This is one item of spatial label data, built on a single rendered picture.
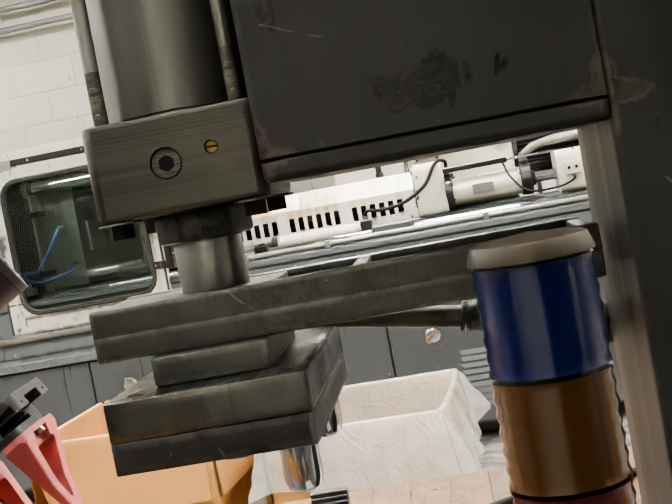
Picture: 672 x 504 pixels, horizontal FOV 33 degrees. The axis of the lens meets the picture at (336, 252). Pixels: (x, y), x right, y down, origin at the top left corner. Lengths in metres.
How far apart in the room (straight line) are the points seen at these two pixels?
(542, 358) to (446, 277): 0.23
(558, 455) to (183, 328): 0.28
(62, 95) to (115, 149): 7.00
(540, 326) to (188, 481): 2.61
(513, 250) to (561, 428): 0.05
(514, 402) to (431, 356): 4.78
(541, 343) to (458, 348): 4.78
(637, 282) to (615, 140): 0.07
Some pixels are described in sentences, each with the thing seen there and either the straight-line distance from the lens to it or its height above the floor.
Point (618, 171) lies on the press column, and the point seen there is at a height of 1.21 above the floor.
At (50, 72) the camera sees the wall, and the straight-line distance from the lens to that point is 7.61.
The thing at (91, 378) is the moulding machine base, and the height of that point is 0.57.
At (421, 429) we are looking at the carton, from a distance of 2.84.
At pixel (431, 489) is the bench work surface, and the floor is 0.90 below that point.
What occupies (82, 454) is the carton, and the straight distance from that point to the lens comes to 3.00.
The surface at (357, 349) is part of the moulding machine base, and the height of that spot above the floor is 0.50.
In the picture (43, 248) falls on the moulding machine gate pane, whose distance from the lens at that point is 5.47.
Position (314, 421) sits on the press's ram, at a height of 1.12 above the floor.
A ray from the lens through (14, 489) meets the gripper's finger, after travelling 0.91.
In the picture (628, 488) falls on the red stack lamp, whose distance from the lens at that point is 0.36.
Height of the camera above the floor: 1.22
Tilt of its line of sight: 3 degrees down
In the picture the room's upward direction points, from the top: 11 degrees counter-clockwise
